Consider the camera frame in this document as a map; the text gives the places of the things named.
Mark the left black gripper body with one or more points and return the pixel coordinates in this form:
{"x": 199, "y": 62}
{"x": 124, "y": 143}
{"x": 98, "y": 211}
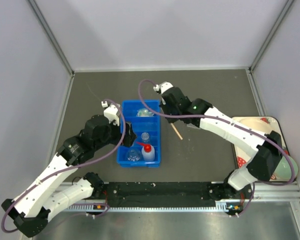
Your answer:
{"x": 126, "y": 142}

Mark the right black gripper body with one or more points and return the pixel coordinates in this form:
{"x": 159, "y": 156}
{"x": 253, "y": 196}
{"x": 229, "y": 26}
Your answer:
{"x": 167, "y": 111}

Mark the small stoppered glass bottle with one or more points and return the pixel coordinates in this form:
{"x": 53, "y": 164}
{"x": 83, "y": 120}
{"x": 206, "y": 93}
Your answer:
{"x": 145, "y": 137}

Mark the small clear glass dish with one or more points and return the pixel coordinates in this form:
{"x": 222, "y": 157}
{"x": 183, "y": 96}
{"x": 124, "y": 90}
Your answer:
{"x": 134, "y": 155}

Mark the wooden test tube clamp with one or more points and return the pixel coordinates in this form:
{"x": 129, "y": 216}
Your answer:
{"x": 176, "y": 131}

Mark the wash bottle red nozzle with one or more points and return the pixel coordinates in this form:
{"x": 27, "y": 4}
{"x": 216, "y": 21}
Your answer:
{"x": 147, "y": 151}

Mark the blue compartment plastic bin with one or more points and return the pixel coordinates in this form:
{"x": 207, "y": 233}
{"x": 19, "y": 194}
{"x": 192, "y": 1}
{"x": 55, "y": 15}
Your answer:
{"x": 151, "y": 125}

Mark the plastic bag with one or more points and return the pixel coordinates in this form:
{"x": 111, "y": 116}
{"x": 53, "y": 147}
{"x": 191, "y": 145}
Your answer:
{"x": 144, "y": 112}

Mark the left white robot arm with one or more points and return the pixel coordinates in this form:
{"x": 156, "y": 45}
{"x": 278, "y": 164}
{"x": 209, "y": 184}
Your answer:
{"x": 32, "y": 210}

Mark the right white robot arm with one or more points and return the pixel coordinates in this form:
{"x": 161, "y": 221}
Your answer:
{"x": 261, "y": 147}

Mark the clear acrylic tube rack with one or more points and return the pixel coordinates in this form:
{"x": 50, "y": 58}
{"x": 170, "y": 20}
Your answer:
{"x": 192, "y": 126}

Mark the strawberry pattern tray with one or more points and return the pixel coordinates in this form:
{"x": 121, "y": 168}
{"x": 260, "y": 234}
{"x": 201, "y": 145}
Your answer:
{"x": 242, "y": 158}

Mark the pink round plate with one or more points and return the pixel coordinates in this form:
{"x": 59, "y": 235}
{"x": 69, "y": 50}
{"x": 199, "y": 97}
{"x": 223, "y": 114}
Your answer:
{"x": 260, "y": 124}

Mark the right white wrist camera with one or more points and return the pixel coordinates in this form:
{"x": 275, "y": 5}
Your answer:
{"x": 163, "y": 87}

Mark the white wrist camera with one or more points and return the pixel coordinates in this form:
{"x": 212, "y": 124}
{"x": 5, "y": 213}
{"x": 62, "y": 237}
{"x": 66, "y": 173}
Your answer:
{"x": 163, "y": 87}
{"x": 111, "y": 112}

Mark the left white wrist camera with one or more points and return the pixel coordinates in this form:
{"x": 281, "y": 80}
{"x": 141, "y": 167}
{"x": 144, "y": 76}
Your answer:
{"x": 111, "y": 112}

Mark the grey slotted cable duct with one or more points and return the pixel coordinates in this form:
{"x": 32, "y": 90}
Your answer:
{"x": 97, "y": 208}

